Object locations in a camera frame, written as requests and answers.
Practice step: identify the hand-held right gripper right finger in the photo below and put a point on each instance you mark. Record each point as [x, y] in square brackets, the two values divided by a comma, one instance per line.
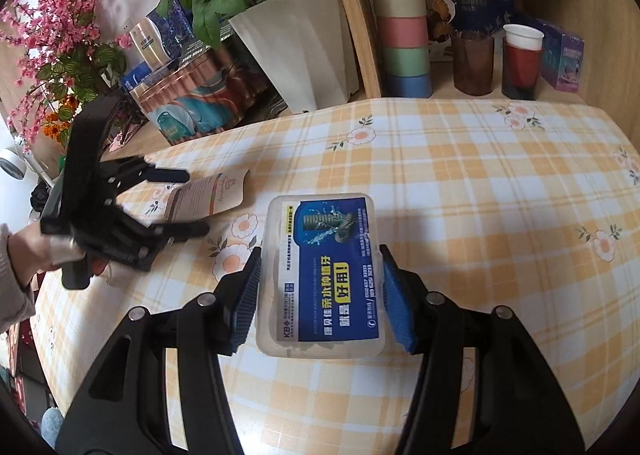
[397, 305]

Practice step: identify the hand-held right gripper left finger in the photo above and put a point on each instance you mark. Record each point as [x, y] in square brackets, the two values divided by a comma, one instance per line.
[247, 295]

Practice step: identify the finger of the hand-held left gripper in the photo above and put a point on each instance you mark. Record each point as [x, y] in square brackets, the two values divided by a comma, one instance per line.
[185, 231]
[167, 176]

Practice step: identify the printed paper sachet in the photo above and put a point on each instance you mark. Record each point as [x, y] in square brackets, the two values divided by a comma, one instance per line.
[210, 195]

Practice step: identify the blue labelled plastic box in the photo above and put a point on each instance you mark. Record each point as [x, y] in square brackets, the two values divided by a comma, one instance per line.
[322, 275]

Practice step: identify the person's left forearm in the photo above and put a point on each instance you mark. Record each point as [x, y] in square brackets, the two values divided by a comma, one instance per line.
[12, 285]

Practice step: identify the person's left hand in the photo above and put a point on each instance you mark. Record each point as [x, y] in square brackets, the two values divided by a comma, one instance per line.
[32, 247]

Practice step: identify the white desk fan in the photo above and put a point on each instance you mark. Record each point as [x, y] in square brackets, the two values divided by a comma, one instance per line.
[15, 165]

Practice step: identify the orange artificial flowers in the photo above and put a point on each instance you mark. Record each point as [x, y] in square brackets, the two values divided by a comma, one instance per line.
[57, 122]

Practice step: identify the blue white carton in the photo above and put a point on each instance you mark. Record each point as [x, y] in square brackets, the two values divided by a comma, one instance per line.
[134, 77]

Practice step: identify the plaid floral tablecloth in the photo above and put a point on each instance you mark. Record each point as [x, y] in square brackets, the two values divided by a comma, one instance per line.
[475, 215]

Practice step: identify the gold blue gift box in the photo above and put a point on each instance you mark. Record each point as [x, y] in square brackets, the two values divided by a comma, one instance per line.
[155, 40]

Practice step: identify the pink blossom bouquet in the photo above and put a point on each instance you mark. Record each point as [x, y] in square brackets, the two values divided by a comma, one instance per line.
[55, 20]

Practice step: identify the white ribbed vase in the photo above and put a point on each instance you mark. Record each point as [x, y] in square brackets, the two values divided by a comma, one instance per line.
[300, 50]

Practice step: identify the wooden shelf unit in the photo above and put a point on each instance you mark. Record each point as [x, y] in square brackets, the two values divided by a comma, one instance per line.
[350, 10]

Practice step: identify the brown tumbler with paper cup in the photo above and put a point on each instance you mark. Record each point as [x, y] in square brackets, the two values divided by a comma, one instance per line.
[521, 70]

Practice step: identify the stack of pastel cups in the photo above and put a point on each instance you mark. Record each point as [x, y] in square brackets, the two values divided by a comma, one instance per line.
[402, 35]

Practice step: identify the small purple box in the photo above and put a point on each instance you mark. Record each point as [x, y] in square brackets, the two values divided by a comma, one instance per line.
[565, 57]

